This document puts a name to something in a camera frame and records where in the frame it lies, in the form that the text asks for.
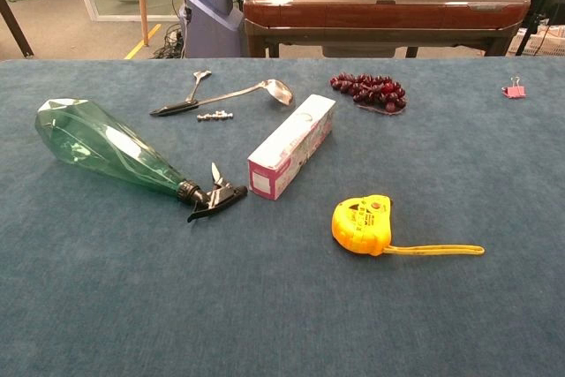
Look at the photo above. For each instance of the white plastic crate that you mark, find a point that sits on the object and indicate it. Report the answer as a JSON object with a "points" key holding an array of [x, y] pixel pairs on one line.
{"points": [[552, 43]]}

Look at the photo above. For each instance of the long white pink carton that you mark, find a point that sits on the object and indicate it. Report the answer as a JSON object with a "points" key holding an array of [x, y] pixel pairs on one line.
{"points": [[291, 143]]}

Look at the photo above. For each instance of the small metal spoon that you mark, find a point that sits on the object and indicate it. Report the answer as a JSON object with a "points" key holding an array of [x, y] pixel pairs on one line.
{"points": [[201, 75]]}

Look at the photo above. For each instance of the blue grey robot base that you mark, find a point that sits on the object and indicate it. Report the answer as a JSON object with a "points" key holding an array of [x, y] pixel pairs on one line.
{"points": [[212, 28]]}

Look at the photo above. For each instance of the dark red grape bunch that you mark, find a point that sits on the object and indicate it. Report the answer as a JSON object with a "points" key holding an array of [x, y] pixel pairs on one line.
{"points": [[375, 88]]}

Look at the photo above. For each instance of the black tripod stand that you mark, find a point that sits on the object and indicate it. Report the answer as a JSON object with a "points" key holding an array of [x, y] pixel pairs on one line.
{"points": [[539, 10]]}

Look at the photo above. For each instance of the pink binder clip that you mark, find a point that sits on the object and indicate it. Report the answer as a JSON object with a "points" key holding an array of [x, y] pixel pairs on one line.
{"points": [[514, 92]]}

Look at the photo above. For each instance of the brown mahjong table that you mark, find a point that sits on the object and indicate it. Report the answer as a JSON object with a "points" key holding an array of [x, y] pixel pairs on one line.
{"points": [[379, 12]]}

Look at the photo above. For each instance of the yellow tape measure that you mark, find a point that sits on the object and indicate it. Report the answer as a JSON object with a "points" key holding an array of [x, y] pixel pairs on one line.
{"points": [[359, 224]]}

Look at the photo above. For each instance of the blue felt table cover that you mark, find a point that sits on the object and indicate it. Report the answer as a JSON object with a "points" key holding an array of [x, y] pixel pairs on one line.
{"points": [[282, 306]]}

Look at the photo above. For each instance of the dark slanted table leg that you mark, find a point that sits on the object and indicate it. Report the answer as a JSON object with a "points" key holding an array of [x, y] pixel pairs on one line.
{"points": [[17, 32]]}

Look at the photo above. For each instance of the clear green glass container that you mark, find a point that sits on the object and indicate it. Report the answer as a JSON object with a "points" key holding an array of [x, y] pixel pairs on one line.
{"points": [[101, 143]]}

